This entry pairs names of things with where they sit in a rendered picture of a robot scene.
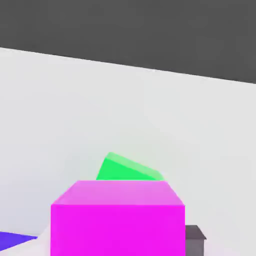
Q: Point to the small green cube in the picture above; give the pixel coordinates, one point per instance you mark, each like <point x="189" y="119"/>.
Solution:
<point x="120" y="172"/>

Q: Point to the small blue cube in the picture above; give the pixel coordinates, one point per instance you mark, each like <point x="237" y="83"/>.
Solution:
<point x="12" y="240"/>

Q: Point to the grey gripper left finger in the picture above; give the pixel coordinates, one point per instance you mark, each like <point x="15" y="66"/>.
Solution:
<point x="43" y="247"/>

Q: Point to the small magenta cube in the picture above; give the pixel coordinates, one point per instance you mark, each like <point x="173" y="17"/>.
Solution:
<point x="118" y="230"/>

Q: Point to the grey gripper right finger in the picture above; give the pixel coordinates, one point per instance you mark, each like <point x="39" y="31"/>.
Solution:
<point x="195" y="244"/>

